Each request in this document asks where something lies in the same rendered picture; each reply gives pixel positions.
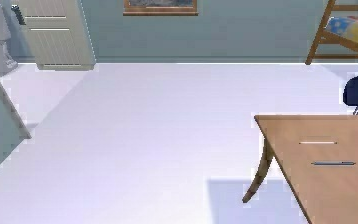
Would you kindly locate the beige room door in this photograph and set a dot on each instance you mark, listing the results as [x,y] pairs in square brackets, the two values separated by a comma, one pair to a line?
[58,40]

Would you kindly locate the white pencil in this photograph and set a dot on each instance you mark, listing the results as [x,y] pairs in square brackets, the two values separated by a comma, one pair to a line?
[317,142]

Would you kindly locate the light wooden table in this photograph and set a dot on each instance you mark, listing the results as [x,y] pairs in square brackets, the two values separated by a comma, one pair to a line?
[323,176]

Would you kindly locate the grey pen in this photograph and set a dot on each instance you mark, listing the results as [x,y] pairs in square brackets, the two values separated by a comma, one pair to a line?
[333,163]

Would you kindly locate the dark blue chair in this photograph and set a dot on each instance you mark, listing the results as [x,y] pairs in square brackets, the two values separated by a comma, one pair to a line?
[357,90]

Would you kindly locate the wood framed wall picture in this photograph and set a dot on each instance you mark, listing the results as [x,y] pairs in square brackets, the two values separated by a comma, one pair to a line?
[160,6]

